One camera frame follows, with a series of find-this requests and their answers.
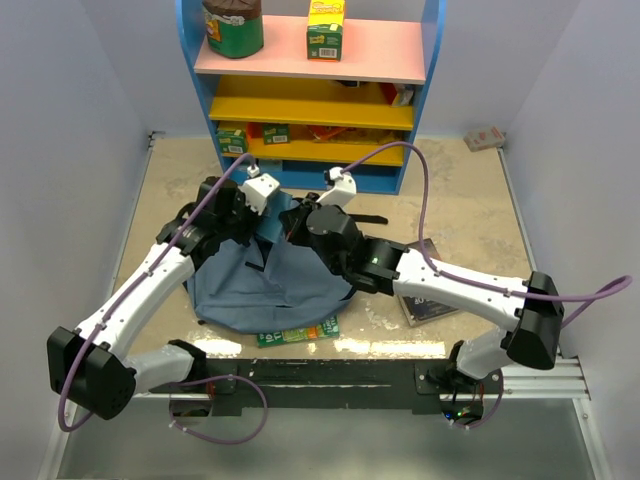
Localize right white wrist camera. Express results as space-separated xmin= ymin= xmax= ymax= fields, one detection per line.
xmin=317 ymin=167 xmax=357 ymax=208

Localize green box left shelf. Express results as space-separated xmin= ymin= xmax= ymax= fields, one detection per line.
xmin=216 ymin=128 xmax=249 ymax=155

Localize yellow green carton top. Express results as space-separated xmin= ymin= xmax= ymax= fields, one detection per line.
xmin=306 ymin=0 xmax=346 ymax=61

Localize purple cable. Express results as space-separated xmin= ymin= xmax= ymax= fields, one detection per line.
xmin=56 ymin=152 xmax=268 ymax=444
xmin=337 ymin=141 xmax=634 ymax=431

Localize green brown canister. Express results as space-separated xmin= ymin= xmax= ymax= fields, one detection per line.
xmin=202 ymin=0 xmax=264 ymax=59

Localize aluminium frame rail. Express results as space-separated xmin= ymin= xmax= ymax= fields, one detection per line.
xmin=37 ymin=357 xmax=611 ymax=480

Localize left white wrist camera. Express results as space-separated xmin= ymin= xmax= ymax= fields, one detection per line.
xmin=239 ymin=165 xmax=280 ymax=216

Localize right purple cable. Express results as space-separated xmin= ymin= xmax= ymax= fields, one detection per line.
xmin=337 ymin=141 xmax=634 ymax=431

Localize orange snack packets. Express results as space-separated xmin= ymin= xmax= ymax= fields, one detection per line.
xmin=307 ymin=125 xmax=404 ymax=145

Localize green box shelf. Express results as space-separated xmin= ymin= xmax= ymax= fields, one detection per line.
xmin=261 ymin=123 xmax=291 ymax=145
xmin=216 ymin=128 xmax=249 ymax=155

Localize small red white box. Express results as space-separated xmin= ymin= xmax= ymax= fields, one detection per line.
xmin=463 ymin=126 xmax=505 ymax=152

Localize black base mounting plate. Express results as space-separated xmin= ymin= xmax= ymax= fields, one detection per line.
xmin=147 ymin=357 xmax=506 ymax=419

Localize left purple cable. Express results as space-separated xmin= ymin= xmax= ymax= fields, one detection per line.
xmin=56 ymin=152 xmax=268 ymax=444

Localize green treehouse book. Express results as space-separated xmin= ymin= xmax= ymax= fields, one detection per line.
xmin=256 ymin=316 xmax=340 ymax=348

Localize dark two cities book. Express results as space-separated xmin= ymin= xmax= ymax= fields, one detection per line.
xmin=397 ymin=237 xmax=461 ymax=328

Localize blue student backpack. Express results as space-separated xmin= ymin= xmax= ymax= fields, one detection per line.
xmin=183 ymin=192 xmax=356 ymax=334

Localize teal boxes bottom shelf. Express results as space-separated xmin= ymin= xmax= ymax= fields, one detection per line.
xmin=235 ymin=158 xmax=283 ymax=173

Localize blue pink yellow shelf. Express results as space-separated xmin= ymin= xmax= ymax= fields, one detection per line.
xmin=174 ymin=1 xmax=447 ymax=194

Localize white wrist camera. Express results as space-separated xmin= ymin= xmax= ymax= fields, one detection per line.
xmin=239 ymin=165 xmax=280 ymax=216
xmin=317 ymin=167 xmax=357 ymax=208

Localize red packet middle shelf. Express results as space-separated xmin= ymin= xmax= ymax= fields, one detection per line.
xmin=380 ymin=83 xmax=415 ymax=108

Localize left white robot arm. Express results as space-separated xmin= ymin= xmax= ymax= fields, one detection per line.
xmin=46 ymin=174 xmax=279 ymax=420

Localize green box middle shelf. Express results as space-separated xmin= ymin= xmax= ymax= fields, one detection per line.
xmin=261 ymin=123 xmax=291 ymax=145

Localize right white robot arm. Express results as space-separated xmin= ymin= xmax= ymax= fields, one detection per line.
xmin=279 ymin=200 xmax=564 ymax=393

